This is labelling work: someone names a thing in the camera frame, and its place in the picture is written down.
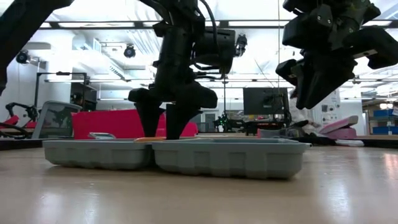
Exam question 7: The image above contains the red plastic bin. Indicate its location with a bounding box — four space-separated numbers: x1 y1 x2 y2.
72 108 199 140

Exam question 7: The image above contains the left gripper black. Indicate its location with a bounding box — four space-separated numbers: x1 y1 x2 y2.
128 61 218 140

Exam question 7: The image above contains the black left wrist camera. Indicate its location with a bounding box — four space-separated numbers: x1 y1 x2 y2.
194 28 237 75

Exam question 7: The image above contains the grey plastic tool case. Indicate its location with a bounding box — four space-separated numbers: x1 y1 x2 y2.
42 136 309 180

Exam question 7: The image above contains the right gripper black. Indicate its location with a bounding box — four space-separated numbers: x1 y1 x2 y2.
275 4 357 110

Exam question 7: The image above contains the black aluminium table frame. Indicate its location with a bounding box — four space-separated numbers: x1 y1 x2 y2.
0 134 398 151

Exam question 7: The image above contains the small white piece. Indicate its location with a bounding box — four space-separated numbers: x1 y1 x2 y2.
335 139 365 147

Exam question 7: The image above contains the person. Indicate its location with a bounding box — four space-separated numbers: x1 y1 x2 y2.
289 88 318 131

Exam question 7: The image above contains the hex key set orange holder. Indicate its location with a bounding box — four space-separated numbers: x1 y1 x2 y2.
134 136 167 142

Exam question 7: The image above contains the red angular object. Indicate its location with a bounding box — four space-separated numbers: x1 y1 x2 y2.
7 113 38 130

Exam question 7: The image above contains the black cable bundle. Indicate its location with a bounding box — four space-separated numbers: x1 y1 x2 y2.
0 121 35 140

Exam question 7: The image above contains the black monitor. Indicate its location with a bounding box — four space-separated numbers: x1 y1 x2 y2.
243 87 290 116

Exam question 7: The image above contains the pink stapler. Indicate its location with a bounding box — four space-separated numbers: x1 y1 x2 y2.
318 115 359 139

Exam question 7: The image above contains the blue storage bin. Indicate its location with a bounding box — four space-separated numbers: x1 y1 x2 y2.
373 108 398 118
372 126 398 135

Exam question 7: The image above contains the black metal stand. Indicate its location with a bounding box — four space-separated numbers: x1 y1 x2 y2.
198 72 228 124
33 71 90 113

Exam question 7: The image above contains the black work glove red cuff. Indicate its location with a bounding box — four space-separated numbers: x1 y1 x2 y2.
256 120 321 144

